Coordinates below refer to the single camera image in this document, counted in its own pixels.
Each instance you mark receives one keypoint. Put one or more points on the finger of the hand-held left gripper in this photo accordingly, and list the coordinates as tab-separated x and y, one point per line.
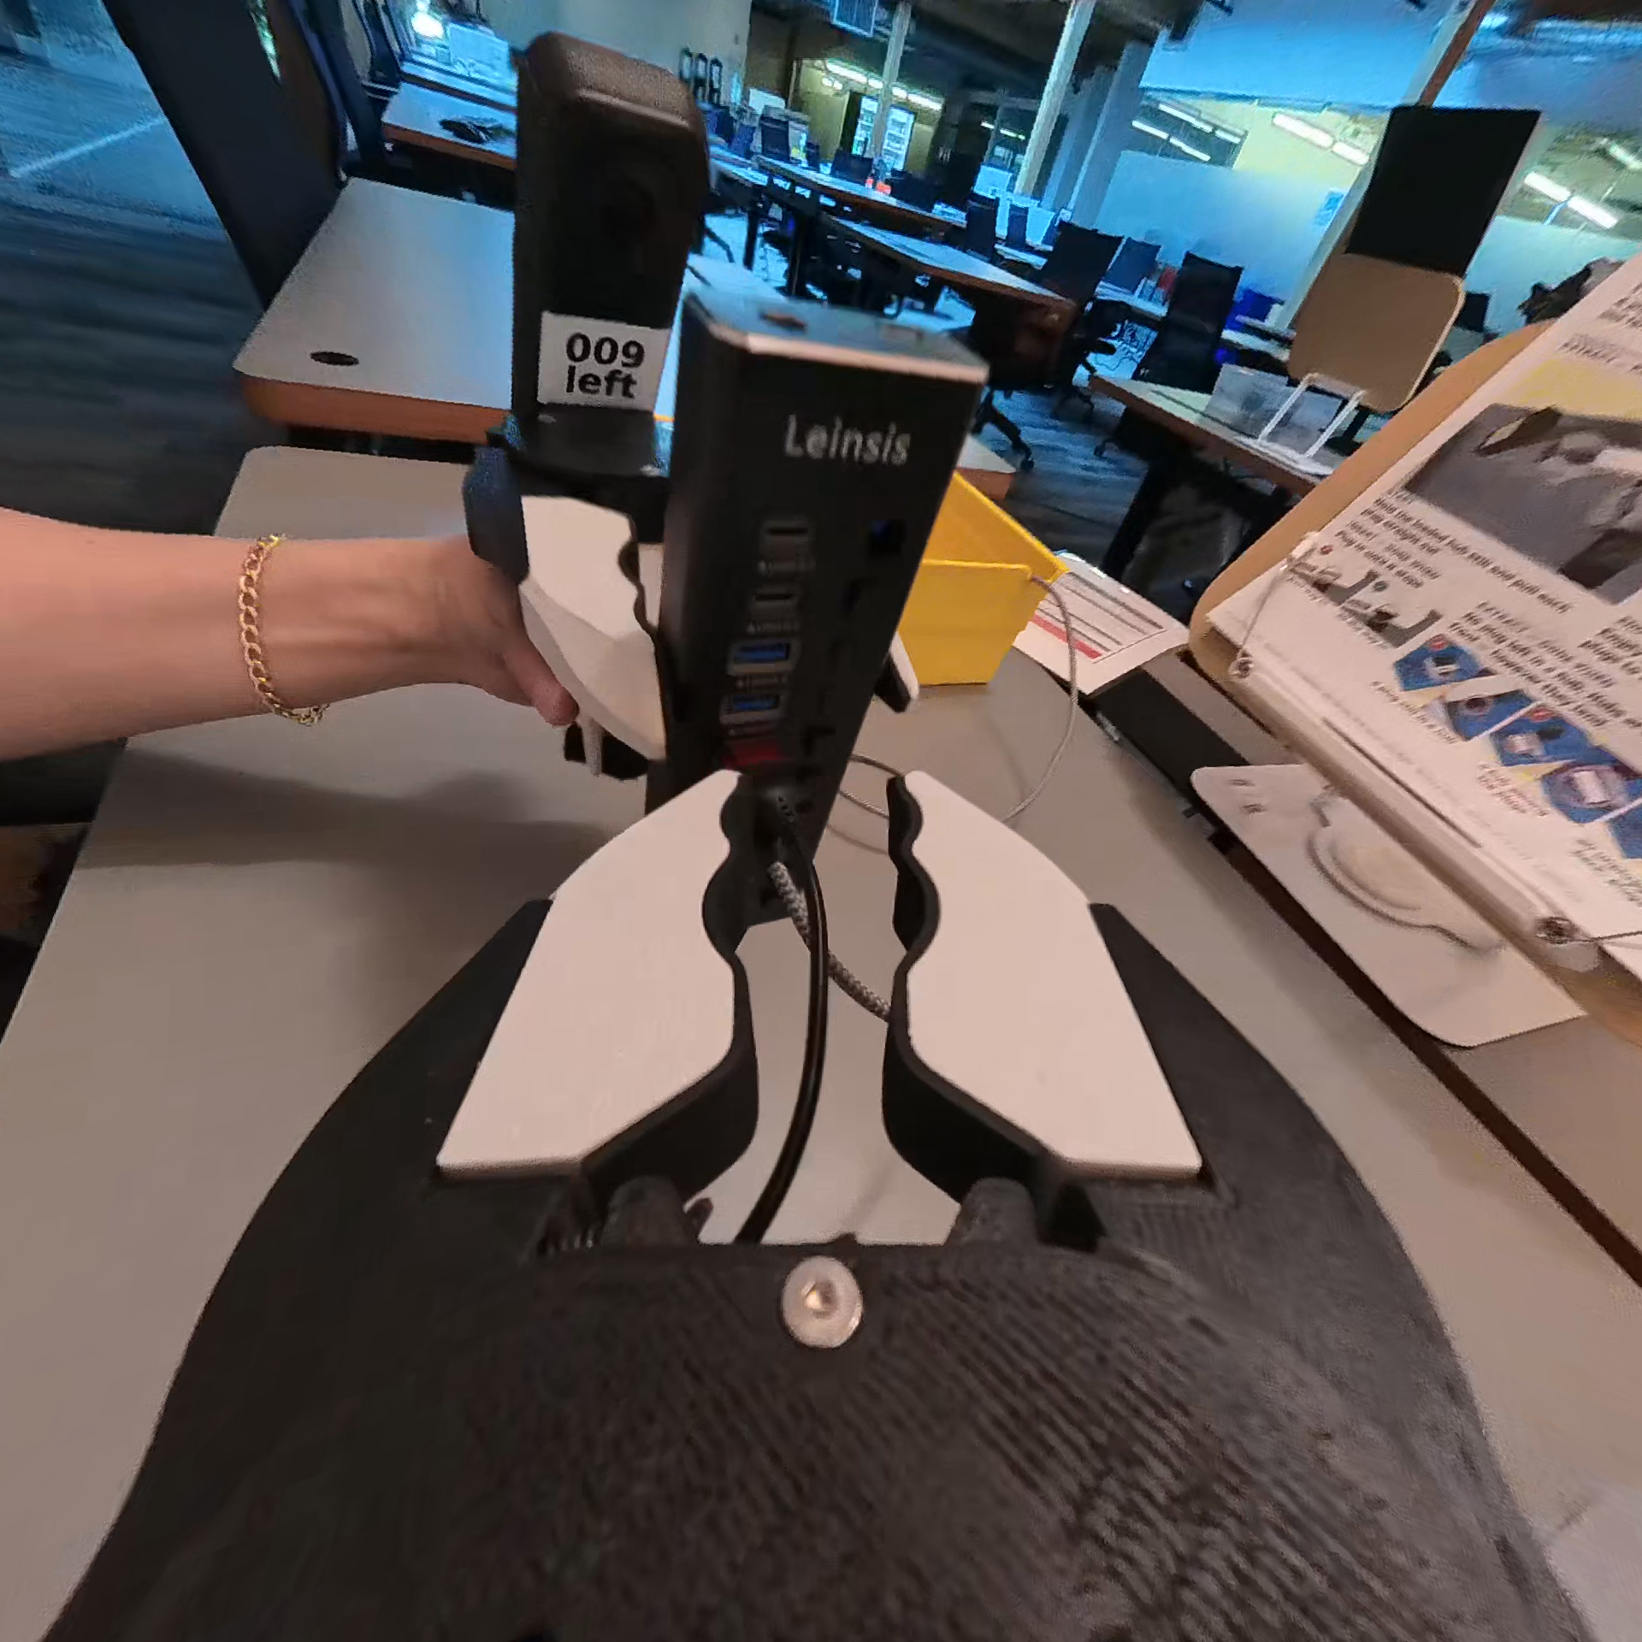
597	631
900	681

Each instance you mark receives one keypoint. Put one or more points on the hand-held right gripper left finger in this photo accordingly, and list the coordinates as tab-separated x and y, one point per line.
577	1027

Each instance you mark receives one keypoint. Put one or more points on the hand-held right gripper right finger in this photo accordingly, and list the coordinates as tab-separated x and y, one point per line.
1040	1016

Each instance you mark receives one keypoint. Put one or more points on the yellow plastic bin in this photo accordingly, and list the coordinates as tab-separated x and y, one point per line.
976	605

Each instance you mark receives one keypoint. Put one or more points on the black usb hub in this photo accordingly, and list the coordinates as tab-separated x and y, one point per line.
821	552

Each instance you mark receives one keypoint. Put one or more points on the person's left forearm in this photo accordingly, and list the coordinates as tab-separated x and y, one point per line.
155	631

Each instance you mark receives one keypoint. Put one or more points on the person's left hand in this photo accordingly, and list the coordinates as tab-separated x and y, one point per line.
489	617

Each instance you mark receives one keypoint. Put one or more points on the printed paper sheet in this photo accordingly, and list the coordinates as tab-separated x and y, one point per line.
1109	625

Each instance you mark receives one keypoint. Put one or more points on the black mesh office chair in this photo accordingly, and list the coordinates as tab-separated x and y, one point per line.
1074	271
1187	314

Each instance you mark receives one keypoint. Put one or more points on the illustrated instruction board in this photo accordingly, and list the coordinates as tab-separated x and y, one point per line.
1488	617

